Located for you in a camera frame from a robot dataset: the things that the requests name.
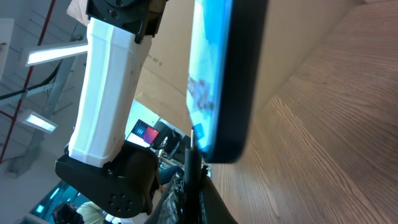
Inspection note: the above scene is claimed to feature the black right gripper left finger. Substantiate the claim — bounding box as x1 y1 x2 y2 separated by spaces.
149 174 185 224

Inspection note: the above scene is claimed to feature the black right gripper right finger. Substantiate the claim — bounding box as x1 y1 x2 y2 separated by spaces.
199 166 238 224

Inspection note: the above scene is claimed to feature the black smartphone with lit screen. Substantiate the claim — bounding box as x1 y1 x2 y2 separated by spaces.
186 0 268 163

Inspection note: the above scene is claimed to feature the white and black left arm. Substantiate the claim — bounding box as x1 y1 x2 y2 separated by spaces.
55 0 165 218

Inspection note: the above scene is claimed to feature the laptop with red screen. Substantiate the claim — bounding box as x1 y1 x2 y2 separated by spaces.
126 119 159 147

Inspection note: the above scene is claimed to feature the person in light shirt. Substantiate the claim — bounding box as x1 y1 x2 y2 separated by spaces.
52 202 105 224

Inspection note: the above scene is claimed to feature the ceiling light fixture lower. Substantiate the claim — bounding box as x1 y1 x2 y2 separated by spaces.
17 110 58 134

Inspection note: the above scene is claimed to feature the ceiling light fixture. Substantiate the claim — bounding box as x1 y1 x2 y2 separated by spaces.
17 110 58 134
20 40 88 67

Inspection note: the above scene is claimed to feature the ceiling light fixture upper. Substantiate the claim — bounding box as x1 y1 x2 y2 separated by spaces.
20 40 88 67

